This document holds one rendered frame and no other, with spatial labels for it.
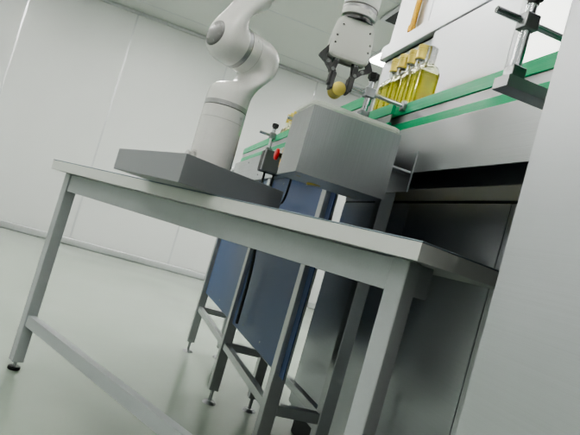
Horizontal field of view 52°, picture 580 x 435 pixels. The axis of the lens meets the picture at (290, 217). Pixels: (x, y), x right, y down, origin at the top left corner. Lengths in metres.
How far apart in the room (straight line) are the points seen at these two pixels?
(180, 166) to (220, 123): 0.28
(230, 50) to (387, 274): 0.81
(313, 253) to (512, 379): 0.61
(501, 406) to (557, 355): 0.09
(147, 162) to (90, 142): 5.96
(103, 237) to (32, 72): 2.06
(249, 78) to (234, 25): 0.15
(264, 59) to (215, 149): 0.30
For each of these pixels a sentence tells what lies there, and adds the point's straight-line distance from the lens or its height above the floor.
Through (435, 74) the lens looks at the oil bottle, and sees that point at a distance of 1.69.
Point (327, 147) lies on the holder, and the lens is 1.34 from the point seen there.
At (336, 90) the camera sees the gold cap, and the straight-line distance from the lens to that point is 1.44.
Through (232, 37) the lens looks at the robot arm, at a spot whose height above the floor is 1.17.
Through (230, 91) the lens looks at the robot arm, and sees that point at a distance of 1.64.
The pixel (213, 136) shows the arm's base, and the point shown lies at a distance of 1.61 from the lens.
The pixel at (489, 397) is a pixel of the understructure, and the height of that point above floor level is 0.58.
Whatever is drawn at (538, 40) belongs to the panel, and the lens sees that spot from 1.56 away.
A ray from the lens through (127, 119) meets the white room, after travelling 7.48.
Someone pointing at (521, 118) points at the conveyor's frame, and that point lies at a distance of 1.13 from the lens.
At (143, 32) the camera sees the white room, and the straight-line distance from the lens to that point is 7.69.
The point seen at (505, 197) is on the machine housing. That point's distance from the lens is 1.47.
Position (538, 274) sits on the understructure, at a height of 0.72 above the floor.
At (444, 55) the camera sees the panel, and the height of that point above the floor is 1.38.
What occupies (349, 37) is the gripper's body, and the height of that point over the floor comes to 1.19.
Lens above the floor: 0.68
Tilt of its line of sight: 3 degrees up
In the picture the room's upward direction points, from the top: 16 degrees clockwise
